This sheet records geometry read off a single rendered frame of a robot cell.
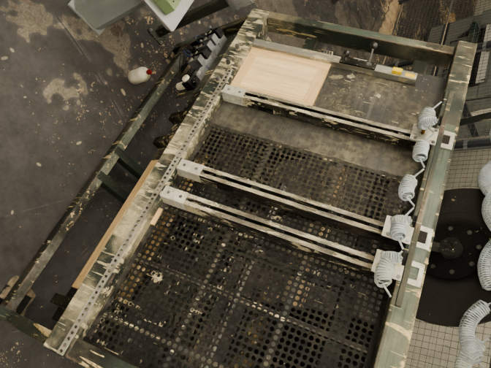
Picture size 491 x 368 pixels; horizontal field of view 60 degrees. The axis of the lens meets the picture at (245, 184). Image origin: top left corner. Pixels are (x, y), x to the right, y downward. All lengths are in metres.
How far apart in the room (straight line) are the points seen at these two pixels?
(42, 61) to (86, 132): 0.48
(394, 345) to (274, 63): 1.63
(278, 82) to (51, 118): 1.37
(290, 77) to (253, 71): 0.22
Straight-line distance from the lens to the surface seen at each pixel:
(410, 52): 2.72
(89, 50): 3.05
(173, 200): 2.02
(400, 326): 1.77
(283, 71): 2.53
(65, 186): 2.84
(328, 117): 2.23
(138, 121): 2.91
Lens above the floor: 2.59
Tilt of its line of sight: 43 degrees down
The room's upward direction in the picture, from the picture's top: 88 degrees clockwise
